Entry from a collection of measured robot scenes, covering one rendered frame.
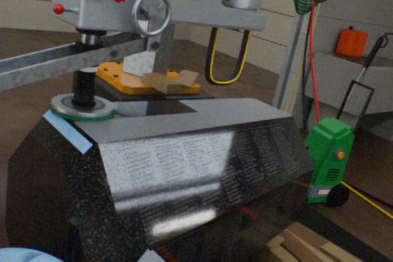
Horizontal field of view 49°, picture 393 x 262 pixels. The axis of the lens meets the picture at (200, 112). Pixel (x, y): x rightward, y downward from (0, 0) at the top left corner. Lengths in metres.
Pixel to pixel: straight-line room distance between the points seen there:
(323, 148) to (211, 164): 1.61
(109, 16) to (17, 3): 6.27
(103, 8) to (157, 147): 0.46
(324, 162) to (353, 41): 1.94
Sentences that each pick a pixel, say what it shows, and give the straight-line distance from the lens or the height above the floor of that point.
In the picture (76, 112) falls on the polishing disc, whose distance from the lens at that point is 1.45.
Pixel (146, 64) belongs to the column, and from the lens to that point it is 2.35.
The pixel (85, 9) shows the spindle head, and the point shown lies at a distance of 1.34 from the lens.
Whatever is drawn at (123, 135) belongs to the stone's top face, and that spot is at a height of 0.85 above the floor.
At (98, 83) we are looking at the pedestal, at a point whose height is 0.73.
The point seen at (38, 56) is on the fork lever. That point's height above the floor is 1.02.
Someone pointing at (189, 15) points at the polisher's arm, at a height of 1.22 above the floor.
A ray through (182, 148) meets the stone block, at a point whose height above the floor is 0.80.
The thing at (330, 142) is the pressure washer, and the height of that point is 0.47.
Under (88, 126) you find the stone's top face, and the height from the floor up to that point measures 0.85.
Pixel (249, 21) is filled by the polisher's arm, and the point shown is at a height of 1.22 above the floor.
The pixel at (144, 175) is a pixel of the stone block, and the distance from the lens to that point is 1.34.
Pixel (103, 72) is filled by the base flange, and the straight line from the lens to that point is 2.38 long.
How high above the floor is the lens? 1.36
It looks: 17 degrees down
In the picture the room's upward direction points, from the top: 11 degrees clockwise
